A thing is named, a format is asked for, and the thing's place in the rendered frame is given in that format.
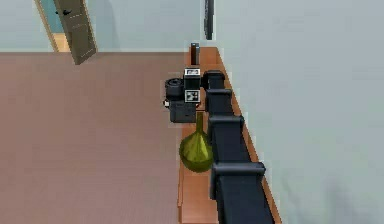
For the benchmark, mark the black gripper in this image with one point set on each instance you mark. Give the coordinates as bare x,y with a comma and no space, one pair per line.
178,100

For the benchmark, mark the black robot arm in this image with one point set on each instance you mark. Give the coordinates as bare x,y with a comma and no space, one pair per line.
233,186

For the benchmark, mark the green bulbous vase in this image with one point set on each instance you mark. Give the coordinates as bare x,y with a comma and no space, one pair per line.
196,151

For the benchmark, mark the dark brown upright book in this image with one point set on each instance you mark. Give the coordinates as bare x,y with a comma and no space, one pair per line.
195,53

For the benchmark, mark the brown wooden shelf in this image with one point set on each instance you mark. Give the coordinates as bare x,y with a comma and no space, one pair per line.
196,196

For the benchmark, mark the grey-brown room door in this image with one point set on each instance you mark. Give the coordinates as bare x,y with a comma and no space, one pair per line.
76,28

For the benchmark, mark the dark framed wall picture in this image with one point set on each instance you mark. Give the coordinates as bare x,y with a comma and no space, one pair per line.
209,18

